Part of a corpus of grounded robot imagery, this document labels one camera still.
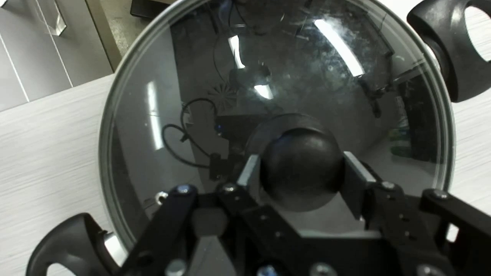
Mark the black cooking pot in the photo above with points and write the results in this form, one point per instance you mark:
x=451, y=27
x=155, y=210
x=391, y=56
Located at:
x=450, y=46

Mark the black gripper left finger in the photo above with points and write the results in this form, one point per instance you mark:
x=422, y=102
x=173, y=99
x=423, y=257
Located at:
x=245, y=224

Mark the glass lid with black knob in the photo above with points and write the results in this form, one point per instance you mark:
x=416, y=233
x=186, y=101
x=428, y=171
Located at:
x=301, y=162

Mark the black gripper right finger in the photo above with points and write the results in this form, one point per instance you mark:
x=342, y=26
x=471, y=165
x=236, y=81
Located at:
x=423, y=234

